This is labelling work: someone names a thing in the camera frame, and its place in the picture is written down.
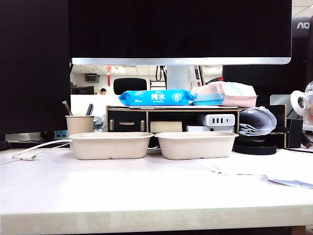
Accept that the small white flat box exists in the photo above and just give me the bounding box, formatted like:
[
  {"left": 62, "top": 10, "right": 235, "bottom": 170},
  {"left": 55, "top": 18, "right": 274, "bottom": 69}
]
[{"left": 185, "top": 125, "right": 208, "bottom": 132}]

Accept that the beige paper box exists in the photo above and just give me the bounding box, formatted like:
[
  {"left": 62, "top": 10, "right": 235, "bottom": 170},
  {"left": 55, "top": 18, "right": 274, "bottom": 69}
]
[
  {"left": 68, "top": 132, "right": 154, "bottom": 161},
  {"left": 155, "top": 131, "right": 240, "bottom": 160}
]

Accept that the white box with red print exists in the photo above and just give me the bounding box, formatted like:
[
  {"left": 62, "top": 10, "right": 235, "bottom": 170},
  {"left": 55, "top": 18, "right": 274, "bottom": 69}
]
[{"left": 188, "top": 65, "right": 204, "bottom": 86}]

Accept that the black small box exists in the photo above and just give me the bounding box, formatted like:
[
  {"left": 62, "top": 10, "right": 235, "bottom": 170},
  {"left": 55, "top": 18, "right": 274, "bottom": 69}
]
[{"left": 286, "top": 118, "right": 304, "bottom": 148}]

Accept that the wooden desk organizer shelf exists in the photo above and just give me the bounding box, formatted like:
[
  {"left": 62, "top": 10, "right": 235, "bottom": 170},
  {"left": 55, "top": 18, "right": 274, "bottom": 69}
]
[{"left": 105, "top": 104, "right": 287, "bottom": 149}]

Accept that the beige sticky note block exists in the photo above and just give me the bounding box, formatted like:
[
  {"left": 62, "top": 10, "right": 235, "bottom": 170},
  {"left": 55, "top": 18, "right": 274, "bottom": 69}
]
[{"left": 150, "top": 120, "right": 183, "bottom": 133}]

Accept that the blue wet wipes pack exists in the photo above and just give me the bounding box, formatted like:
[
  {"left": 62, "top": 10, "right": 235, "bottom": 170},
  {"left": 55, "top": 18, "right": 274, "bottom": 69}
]
[{"left": 118, "top": 89, "right": 195, "bottom": 106}]

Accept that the black organizer drawer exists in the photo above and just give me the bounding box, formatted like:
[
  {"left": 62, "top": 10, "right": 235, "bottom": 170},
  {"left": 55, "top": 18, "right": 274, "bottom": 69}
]
[{"left": 108, "top": 112, "right": 147, "bottom": 132}]

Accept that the black office chair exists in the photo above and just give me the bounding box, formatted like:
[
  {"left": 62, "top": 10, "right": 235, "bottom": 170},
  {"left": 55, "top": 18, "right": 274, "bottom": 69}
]
[{"left": 113, "top": 77, "right": 147, "bottom": 95}]

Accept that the clear plastic container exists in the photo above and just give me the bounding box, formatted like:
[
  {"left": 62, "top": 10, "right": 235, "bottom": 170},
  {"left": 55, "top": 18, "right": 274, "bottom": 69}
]
[{"left": 93, "top": 115, "right": 107, "bottom": 133}]

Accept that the white USB power strip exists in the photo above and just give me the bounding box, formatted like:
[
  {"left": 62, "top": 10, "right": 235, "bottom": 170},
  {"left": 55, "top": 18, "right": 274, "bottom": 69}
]
[{"left": 201, "top": 114, "right": 236, "bottom": 128}]

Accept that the beige paper cup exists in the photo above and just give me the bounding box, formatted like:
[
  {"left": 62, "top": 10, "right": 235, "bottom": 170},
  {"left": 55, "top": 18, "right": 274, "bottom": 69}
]
[{"left": 65, "top": 115, "right": 95, "bottom": 135}]

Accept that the pink tissue pack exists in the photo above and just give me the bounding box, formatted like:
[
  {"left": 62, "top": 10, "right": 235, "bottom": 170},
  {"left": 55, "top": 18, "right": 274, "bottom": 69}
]
[{"left": 190, "top": 81, "right": 260, "bottom": 107}]

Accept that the silver-bezel computer monitor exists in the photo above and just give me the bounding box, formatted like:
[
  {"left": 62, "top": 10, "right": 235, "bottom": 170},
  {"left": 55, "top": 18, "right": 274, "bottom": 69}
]
[{"left": 69, "top": 0, "right": 293, "bottom": 91}]

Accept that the silver pen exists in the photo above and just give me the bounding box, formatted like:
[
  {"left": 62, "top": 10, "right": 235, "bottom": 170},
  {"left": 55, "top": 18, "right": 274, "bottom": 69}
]
[{"left": 61, "top": 100, "right": 73, "bottom": 116}]

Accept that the curled paper stack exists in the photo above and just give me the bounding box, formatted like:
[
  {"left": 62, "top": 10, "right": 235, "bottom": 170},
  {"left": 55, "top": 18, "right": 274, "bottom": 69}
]
[{"left": 239, "top": 105, "right": 278, "bottom": 136}]

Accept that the black round monitor base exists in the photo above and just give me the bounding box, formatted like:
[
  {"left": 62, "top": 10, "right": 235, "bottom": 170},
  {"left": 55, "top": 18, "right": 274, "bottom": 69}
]
[{"left": 233, "top": 136, "right": 278, "bottom": 155}]

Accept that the black round knob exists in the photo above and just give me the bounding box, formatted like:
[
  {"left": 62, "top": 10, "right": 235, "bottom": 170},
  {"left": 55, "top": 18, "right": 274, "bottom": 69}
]
[{"left": 40, "top": 130, "right": 55, "bottom": 141}]

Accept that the black AOC monitor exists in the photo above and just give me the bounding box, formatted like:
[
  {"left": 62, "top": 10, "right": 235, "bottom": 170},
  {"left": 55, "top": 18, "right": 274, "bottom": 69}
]
[{"left": 222, "top": 18, "right": 313, "bottom": 106}]

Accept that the silver metal plate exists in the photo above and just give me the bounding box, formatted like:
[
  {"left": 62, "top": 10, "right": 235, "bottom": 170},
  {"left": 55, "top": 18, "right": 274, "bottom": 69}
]
[{"left": 269, "top": 94, "right": 293, "bottom": 106}]

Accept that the dark computer monitor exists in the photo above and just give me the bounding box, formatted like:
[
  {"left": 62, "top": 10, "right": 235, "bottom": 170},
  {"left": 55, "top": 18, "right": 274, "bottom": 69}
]
[{"left": 0, "top": 0, "right": 71, "bottom": 135}]

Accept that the white tape roll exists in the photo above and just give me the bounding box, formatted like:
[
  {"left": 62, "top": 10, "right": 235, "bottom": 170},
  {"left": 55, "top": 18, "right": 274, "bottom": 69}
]
[{"left": 290, "top": 90, "right": 307, "bottom": 116}]

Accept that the bluish folded paper sheet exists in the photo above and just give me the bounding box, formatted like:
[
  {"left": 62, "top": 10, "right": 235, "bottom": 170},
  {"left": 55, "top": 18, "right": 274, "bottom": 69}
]
[{"left": 261, "top": 173, "right": 313, "bottom": 188}]

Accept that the clear plastic bag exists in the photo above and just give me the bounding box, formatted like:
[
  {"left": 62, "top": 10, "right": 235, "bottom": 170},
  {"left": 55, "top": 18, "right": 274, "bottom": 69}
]
[{"left": 304, "top": 80, "right": 313, "bottom": 116}]

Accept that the grey wall unit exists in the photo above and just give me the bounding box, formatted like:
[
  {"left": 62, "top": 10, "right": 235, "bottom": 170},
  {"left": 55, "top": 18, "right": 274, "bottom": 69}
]
[{"left": 85, "top": 73, "right": 100, "bottom": 83}]

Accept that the blue wall socket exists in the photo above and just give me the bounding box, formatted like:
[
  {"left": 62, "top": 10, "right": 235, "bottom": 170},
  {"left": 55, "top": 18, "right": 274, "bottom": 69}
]
[{"left": 54, "top": 129, "right": 69, "bottom": 140}]

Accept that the white cable with connector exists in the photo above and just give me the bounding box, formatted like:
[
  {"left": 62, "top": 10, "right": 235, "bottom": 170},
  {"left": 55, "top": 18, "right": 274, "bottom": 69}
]
[{"left": 12, "top": 139, "right": 71, "bottom": 162}]

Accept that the black cable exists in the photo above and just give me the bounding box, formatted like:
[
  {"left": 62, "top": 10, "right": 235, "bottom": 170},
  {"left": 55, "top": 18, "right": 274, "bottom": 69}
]
[{"left": 286, "top": 147, "right": 313, "bottom": 154}]

